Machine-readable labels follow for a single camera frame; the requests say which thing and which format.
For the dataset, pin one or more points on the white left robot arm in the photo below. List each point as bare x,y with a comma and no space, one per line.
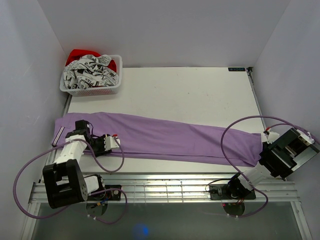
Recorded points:
64,181

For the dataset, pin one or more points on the black white printed garment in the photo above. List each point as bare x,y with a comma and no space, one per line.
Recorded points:
90,72

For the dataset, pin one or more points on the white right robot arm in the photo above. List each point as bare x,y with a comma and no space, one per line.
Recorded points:
279,158

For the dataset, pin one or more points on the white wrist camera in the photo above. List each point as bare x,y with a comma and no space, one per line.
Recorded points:
111,142
270,135

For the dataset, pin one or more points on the purple trousers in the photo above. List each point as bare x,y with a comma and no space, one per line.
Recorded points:
148,138

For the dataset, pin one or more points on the dark table label sticker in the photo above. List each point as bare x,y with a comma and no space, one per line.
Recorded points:
236,69

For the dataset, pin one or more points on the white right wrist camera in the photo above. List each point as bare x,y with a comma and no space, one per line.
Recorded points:
270,135

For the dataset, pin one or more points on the white plastic laundry basket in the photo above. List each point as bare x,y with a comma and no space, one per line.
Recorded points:
97,91

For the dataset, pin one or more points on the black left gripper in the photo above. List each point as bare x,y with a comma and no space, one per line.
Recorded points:
102,150

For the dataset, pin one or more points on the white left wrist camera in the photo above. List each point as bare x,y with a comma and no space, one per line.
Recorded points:
111,142

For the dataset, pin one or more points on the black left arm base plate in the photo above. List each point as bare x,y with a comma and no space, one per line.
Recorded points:
113,195

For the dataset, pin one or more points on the red garment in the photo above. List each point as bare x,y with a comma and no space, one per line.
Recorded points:
76,54

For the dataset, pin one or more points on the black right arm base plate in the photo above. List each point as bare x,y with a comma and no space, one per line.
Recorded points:
217,192

